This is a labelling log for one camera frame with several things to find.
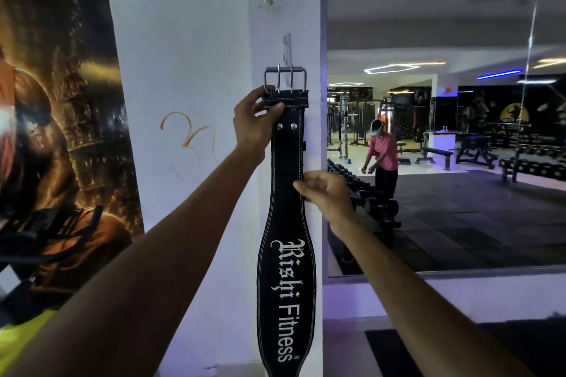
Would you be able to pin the person's right forearm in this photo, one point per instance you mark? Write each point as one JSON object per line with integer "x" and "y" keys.
{"x": 420, "y": 310}

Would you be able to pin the metal wall hook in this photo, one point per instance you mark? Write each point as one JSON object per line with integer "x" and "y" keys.
{"x": 288, "y": 49}

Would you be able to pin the short black dumbbell rack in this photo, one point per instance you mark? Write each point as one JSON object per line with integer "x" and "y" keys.
{"x": 535, "y": 164}

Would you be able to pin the black weight bench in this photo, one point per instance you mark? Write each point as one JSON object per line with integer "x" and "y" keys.
{"x": 435, "y": 153}

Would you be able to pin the long black dumbbell rack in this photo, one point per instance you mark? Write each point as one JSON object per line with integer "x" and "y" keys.
{"x": 371, "y": 200}

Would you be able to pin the black floor mat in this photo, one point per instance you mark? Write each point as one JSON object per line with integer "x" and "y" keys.
{"x": 508, "y": 345}

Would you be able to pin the person's left thumb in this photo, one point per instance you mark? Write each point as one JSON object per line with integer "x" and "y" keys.
{"x": 272, "y": 112}

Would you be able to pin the person's left forearm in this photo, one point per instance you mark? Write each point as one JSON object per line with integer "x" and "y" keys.
{"x": 146, "y": 284}

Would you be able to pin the blue ceiling light strip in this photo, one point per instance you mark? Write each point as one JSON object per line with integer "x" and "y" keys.
{"x": 498, "y": 74}

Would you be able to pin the person's right thumb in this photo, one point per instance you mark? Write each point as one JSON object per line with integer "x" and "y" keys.
{"x": 305, "y": 192}

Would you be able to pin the large wall mirror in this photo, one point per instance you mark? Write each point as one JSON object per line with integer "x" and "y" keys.
{"x": 464, "y": 195}

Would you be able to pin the hexagonal ceiling light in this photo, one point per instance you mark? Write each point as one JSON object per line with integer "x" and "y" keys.
{"x": 391, "y": 67}

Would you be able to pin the dark wall poster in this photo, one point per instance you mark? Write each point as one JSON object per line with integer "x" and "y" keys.
{"x": 57, "y": 125}

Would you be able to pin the person's yellow shirt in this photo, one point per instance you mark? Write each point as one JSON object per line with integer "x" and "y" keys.
{"x": 20, "y": 341}

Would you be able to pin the person's right hand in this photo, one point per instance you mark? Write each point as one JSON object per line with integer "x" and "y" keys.
{"x": 329, "y": 198}

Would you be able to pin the black leather weightlifting belt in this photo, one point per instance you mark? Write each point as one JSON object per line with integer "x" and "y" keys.
{"x": 285, "y": 222}

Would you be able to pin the person's left hand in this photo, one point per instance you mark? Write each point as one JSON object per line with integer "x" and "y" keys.
{"x": 250, "y": 125}

